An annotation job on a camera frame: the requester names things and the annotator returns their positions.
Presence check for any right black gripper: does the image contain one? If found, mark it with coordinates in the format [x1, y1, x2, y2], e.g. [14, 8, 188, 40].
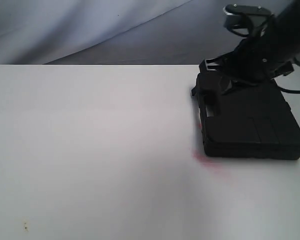
[198, 37, 294, 95]

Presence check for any black plastic carrying case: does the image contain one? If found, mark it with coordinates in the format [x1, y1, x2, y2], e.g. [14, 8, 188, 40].
[192, 72, 300, 160]

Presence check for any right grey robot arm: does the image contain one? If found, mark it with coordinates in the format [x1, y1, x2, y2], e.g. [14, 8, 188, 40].
[199, 0, 300, 92]

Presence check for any grey fabric backdrop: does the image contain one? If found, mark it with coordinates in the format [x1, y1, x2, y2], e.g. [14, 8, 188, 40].
[0, 0, 300, 66]

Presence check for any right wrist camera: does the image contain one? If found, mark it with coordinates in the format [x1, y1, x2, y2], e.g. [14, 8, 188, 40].
[223, 4, 273, 38]

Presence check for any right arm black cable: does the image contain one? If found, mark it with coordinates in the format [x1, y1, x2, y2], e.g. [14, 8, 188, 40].
[279, 59, 300, 95]

